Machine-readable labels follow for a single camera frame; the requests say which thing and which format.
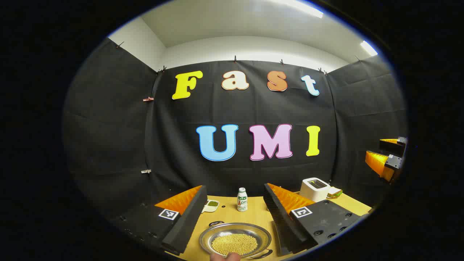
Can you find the white divided bean dish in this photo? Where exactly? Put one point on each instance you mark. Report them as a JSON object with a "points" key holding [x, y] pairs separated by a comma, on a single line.
{"points": [[211, 206]]}

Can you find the pile of soybeans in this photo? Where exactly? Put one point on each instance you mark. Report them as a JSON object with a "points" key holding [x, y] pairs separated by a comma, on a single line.
{"points": [[234, 244]]}

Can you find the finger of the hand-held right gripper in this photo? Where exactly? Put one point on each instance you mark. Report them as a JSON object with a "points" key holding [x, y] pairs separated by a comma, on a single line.
{"points": [[378, 163], [393, 145]]}

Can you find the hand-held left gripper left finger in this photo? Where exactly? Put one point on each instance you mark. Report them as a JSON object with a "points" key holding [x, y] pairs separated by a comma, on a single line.
{"points": [[188, 221]]}

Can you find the ceiling light strip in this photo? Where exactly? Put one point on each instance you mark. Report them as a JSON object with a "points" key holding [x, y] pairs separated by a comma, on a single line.
{"points": [[368, 48]]}

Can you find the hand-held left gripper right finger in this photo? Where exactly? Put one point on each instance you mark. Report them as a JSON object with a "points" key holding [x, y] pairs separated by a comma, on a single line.
{"points": [[279, 221]]}

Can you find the white toaster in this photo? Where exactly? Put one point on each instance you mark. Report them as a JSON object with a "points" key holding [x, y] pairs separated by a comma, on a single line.
{"points": [[313, 190]]}

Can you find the toy sandwich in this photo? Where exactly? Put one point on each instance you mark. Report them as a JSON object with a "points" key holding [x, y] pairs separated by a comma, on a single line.
{"points": [[335, 193]]}

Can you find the white drink bottle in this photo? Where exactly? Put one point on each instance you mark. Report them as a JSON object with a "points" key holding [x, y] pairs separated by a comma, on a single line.
{"points": [[242, 203]]}

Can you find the stainless steel pot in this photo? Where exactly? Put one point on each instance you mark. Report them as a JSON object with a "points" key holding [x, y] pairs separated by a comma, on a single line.
{"points": [[235, 228]]}

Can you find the reddish cloth clip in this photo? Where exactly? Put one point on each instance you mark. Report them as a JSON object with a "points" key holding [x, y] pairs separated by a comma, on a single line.
{"points": [[148, 98]]}

